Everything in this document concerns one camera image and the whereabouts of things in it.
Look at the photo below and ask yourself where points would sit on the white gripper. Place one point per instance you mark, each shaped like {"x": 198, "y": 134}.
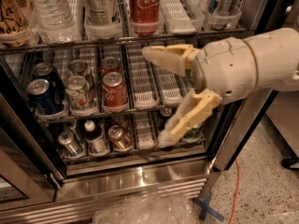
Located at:
{"x": 224, "y": 69}

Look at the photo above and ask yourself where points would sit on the clear plastic water bottle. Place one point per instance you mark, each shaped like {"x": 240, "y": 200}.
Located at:
{"x": 57, "y": 23}

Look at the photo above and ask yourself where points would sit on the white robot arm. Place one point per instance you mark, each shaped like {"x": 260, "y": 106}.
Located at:
{"x": 276, "y": 55}

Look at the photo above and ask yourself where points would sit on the green can bottom shelf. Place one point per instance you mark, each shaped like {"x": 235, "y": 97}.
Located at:
{"x": 193, "y": 134}

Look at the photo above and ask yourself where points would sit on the gold can bottom shelf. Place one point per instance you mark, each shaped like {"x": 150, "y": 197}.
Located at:
{"x": 120, "y": 139}

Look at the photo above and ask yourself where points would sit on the stainless steel fridge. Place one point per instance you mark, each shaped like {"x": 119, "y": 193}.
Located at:
{"x": 91, "y": 184}

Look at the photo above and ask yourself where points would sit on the dark bottle white cap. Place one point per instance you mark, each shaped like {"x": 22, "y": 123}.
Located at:
{"x": 95, "y": 138}

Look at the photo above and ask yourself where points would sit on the silver can bottom shelf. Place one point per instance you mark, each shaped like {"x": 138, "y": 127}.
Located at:
{"x": 69, "y": 141}

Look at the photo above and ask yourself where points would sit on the fridge door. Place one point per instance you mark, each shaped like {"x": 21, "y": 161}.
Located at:
{"x": 28, "y": 163}

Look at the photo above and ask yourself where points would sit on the LaCroix can top shelf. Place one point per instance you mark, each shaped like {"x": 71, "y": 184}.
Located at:
{"x": 13, "y": 26}

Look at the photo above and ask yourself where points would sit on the red Coke can front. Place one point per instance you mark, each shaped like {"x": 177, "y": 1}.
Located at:
{"x": 114, "y": 89}

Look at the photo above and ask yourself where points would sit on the red coke can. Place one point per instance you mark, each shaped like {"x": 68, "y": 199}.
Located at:
{"x": 110, "y": 64}
{"x": 114, "y": 89}

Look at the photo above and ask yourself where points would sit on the red Coke can rear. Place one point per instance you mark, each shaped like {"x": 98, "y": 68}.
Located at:
{"x": 110, "y": 64}

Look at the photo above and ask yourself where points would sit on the silver blue slim can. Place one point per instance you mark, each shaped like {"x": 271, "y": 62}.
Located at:
{"x": 220, "y": 14}

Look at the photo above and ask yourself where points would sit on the white diet soda can front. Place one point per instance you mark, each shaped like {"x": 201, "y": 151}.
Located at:
{"x": 79, "y": 93}

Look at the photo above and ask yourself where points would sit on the white diet soda can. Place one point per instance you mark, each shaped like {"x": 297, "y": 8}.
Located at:
{"x": 79, "y": 67}
{"x": 79, "y": 93}

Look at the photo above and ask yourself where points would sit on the white diet soda can rear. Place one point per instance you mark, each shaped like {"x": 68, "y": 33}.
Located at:
{"x": 79, "y": 67}

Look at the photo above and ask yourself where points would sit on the blue tape cross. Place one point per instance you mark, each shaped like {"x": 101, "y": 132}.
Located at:
{"x": 206, "y": 209}

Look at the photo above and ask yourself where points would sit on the clear plastic bag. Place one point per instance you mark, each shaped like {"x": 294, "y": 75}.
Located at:
{"x": 153, "y": 209}

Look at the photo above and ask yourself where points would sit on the blue can front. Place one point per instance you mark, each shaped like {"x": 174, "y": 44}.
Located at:
{"x": 44, "y": 97}

